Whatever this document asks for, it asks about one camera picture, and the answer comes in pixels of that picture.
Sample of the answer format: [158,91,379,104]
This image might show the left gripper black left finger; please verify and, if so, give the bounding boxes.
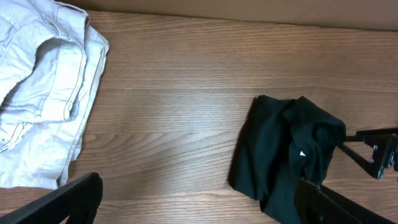
[1,172,103,224]

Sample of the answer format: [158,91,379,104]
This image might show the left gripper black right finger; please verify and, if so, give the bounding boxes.
[294,179,394,224]

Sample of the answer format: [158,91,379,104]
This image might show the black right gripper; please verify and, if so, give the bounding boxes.
[339,128,397,179]

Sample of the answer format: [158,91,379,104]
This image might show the black t-shirt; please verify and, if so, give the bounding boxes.
[228,95,346,223]

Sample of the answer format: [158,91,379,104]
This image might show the beige folded trousers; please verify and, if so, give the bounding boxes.
[1,0,109,189]

